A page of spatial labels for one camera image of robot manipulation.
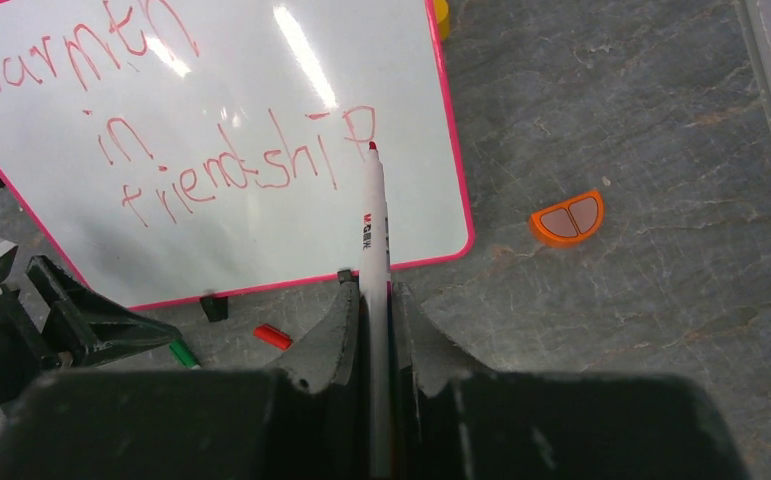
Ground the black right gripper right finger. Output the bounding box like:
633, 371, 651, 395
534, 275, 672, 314
390, 282, 490, 479

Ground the pink framed whiteboard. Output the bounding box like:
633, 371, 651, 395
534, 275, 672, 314
0, 1, 475, 308

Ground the red marker cap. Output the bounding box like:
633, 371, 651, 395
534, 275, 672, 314
253, 324, 293, 351

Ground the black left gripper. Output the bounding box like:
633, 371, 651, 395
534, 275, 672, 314
0, 255, 182, 406

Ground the red whiteboard marker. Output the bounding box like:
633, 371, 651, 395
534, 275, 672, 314
359, 141, 392, 479

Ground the orange semicircle toy block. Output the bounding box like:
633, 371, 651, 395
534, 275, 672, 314
528, 190, 605, 248

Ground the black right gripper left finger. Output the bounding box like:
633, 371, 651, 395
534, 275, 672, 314
265, 282, 366, 479

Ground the yellow toy block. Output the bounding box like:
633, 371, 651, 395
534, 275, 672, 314
432, 0, 451, 41

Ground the green whiteboard marker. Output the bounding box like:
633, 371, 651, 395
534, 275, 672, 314
168, 340, 201, 370

